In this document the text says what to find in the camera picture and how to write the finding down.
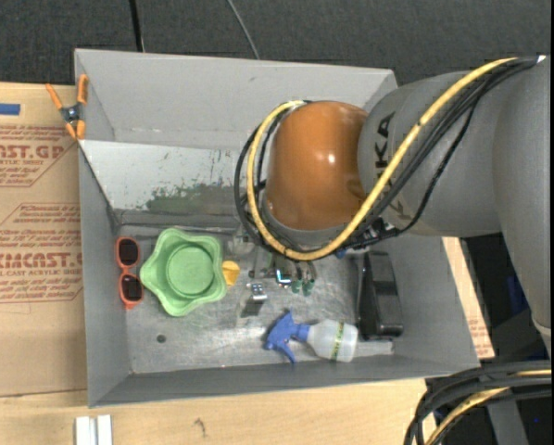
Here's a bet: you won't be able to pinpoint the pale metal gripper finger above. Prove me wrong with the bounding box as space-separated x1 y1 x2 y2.
240 282 269 319

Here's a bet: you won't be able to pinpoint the green flower-shaped bowl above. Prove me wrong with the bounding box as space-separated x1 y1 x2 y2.
139 227 228 318

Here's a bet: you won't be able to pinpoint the clear spray bottle blue head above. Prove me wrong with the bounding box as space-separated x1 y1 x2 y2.
263 311 359 365

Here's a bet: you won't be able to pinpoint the brown cardboard board red print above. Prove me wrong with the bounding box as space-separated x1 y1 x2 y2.
0 80 497 399

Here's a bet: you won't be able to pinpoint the orange sunglasses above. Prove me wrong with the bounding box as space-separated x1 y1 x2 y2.
114 236 145 311

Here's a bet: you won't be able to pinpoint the grey metal bin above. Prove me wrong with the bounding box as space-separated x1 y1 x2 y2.
73 47 482 408

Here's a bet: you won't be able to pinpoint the small yellow cup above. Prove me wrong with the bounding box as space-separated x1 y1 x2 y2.
221 260 241 287

